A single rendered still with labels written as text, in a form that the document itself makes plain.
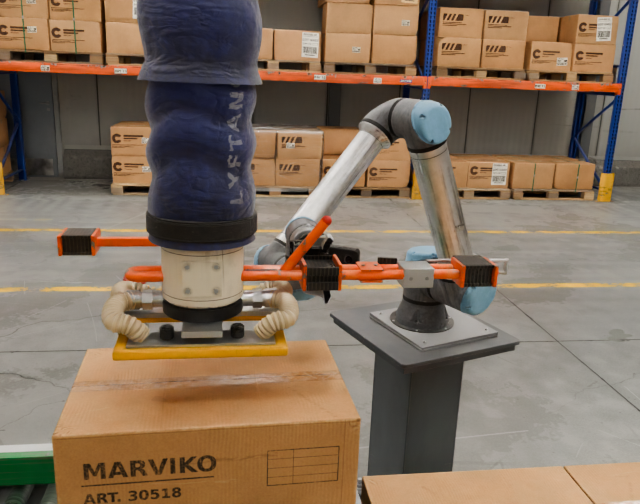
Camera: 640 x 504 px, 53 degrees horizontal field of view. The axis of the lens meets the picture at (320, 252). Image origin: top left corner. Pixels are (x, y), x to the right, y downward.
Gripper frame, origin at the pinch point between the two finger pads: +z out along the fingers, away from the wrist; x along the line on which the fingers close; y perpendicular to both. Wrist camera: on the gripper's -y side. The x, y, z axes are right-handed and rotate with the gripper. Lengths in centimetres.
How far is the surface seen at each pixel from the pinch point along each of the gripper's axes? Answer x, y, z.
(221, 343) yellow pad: -10.6, 23.8, 12.9
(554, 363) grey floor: -121, -173, -193
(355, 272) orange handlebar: 0.6, -4.8, 2.8
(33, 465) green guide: -60, 72, -23
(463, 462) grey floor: -121, -81, -101
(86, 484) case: -37, 50, 19
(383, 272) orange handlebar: 0.5, -11.0, 2.8
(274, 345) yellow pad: -11.2, 13.3, 13.4
